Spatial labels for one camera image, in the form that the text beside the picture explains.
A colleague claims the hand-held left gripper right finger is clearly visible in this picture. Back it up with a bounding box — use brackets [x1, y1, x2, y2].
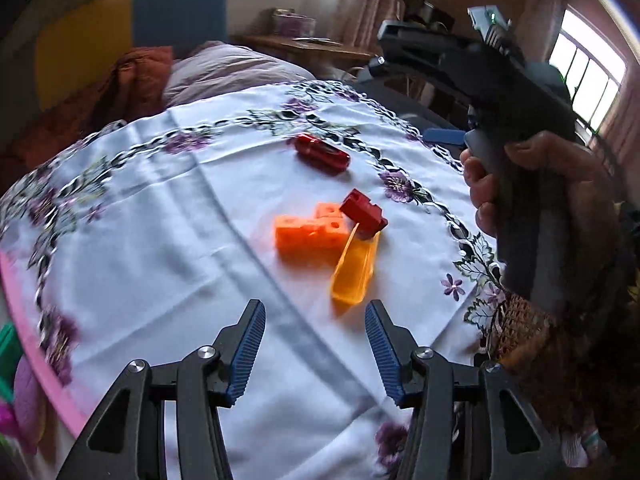
[365, 299, 563, 480]

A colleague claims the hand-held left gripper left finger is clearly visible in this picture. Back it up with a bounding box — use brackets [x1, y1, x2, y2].
[57, 299, 267, 480]

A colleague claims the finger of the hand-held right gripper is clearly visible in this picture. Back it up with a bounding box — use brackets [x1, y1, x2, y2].
[369, 19, 471, 79]
[422, 128, 467, 147]

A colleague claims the orange translucent scoop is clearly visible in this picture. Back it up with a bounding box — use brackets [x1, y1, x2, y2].
[330, 222, 382, 307]

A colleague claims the red puzzle piece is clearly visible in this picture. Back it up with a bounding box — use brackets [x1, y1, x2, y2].
[339, 188, 390, 240]

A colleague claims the red metal cylinder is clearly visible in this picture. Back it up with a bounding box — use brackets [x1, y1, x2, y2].
[292, 133, 351, 177]

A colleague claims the orange building block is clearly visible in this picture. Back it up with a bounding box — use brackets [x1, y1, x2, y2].
[274, 201, 348, 261]

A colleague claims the pink round container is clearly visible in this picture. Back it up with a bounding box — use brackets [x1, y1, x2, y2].
[0, 250, 91, 480]

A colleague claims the purple oval toy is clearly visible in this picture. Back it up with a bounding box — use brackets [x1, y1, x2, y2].
[12, 357, 48, 456]

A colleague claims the teal spool toy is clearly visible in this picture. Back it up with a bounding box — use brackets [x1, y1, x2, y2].
[0, 322, 21, 403]

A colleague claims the magenta round toy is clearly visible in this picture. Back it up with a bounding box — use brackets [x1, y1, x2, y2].
[0, 400, 21, 441]

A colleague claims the person's right forearm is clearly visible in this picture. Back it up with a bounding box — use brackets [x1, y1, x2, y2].
[487, 290, 640, 468]

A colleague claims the person's right hand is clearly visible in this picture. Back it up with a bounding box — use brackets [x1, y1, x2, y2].
[460, 131, 622, 317]

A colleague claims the pink curtain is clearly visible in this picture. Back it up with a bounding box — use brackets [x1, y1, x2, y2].
[335, 0, 396, 51]

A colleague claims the barred window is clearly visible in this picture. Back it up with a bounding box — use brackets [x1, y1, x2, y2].
[547, 5, 628, 131]

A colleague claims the wooden desk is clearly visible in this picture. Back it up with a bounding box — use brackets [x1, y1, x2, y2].
[235, 34, 376, 81]

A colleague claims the white floral embroidered tablecloth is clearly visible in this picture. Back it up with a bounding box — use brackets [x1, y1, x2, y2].
[0, 80, 506, 480]

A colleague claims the pink grey pillow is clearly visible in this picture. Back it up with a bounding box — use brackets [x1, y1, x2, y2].
[162, 40, 316, 108]

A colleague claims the blue and yellow headboard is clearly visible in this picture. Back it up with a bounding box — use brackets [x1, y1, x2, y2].
[35, 0, 228, 111]

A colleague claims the rust red blanket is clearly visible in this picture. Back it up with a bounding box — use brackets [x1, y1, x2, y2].
[0, 46, 173, 181]

